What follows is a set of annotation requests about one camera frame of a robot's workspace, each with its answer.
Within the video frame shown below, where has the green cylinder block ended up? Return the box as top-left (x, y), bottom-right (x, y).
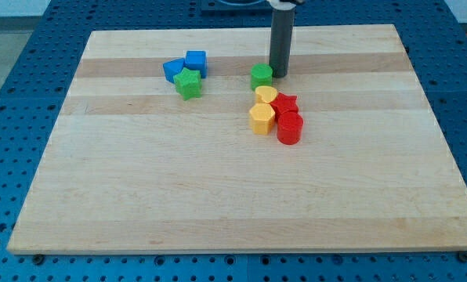
top-left (250, 63), bottom-right (273, 90)

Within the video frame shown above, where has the yellow hexagon block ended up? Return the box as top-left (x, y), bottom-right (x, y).
top-left (249, 103), bottom-right (275, 135)

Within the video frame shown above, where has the yellow heart block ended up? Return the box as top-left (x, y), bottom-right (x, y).
top-left (255, 85), bottom-right (278, 103)

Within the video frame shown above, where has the green star block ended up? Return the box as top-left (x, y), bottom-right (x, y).
top-left (173, 67), bottom-right (201, 101)

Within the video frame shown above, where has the red cylinder block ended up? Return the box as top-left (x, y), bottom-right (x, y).
top-left (277, 112), bottom-right (304, 145)

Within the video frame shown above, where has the red star block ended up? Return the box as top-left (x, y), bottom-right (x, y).
top-left (270, 92), bottom-right (299, 121)

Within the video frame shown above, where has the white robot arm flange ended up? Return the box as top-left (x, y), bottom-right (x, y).
top-left (267, 0), bottom-right (305, 11)

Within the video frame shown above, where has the blue triangle block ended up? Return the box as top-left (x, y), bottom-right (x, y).
top-left (162, 58), bottom-right (185, 83)

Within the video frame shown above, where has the dark blue base plate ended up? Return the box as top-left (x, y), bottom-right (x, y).
top-left (198, 0), bottom-right (272, 16)

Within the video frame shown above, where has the blue cube block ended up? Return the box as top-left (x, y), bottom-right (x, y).
top-left (184, 50), bottom-right (208, 78)

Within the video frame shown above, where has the wooden board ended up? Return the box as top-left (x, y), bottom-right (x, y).
top-left (7, 24), bottom-right (467, 255)

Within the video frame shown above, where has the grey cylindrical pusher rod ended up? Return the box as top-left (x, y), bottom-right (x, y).
top-left (269, 6), bottom-right (295, 78)

